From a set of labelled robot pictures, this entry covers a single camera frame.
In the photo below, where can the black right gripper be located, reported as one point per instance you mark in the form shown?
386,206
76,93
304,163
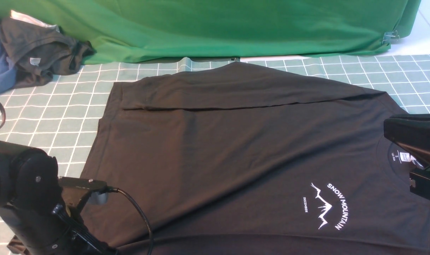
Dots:
411,132

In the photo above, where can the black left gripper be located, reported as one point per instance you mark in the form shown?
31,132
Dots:
52,231

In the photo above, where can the dark gray long-sleeve shirt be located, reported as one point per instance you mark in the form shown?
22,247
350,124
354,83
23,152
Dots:
249,160

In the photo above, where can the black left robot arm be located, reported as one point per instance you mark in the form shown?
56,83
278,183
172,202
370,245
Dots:
29,180

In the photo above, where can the silver binder clip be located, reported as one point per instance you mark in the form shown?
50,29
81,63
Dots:
390,37

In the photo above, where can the green grid-pattern mat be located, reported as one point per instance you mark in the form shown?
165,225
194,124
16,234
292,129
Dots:
62,117

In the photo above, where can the crumpled dark gray garment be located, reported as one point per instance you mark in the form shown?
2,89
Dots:
39,53

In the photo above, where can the green backdrop cloth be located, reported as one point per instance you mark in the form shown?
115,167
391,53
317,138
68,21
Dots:
134,31

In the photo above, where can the white cloth behind pile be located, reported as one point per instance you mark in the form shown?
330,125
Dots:
31,20

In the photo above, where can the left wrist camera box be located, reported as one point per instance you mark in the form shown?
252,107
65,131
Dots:
79,191

